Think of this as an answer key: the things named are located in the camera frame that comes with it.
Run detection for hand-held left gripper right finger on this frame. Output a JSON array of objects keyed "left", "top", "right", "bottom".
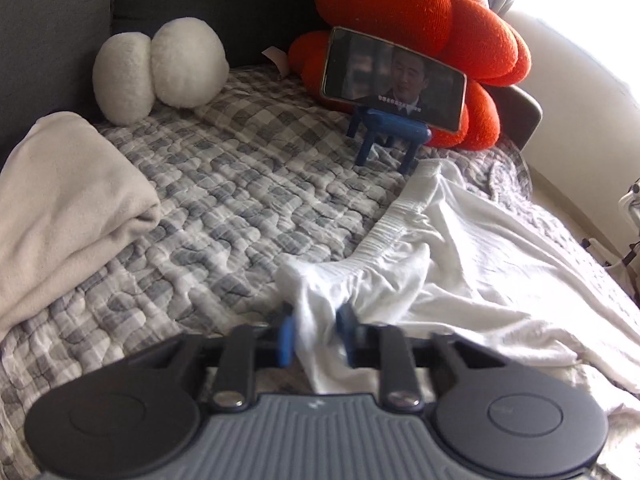
[{"left": 336, "top": 302, "right": 503, "bottom": 409}]

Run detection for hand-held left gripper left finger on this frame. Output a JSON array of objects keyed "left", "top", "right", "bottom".
[{"left": 120, "top": 304, "right": 297, "bottom": 411}]

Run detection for white pants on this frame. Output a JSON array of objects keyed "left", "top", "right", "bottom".
[{"left": 276, "top": 159, "right": 640, "bottom": 480}]

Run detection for grey checkered quilt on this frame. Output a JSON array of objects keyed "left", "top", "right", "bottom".
[{"left": 0, "top": 62, "right": 640, "bottom": 480}]

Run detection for blue phone stand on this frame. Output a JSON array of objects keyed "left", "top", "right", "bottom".
[{"left": 346, "top": 105, "right": 432, "bottom": 173}]

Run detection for beige folded blanket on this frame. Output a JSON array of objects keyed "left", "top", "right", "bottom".
[{"left": 0, "top": 111, "right": 162, "bottom": 338}]

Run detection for smartphone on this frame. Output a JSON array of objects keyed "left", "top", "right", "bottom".
[{"left": 320, "top": 26, "right": 468, "bottom": 133}]

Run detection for white plush toy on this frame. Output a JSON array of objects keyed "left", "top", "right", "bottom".
[{"left": 92, "top": 17, "right": 230, "bottom": 126}]

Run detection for white office chair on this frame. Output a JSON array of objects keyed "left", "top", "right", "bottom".
[{"left": 585, "top": 177, "right": 640, "bottom": 271}]

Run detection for orange pumpkin cushion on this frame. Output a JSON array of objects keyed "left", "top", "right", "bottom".
[{"left": 288, "top": 0, "right": 532, "bottom": 151}]

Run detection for grey sofa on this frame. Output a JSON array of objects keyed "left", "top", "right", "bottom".
[{"left": 0, "top": 0, "right": 543, "bottom": 161}]

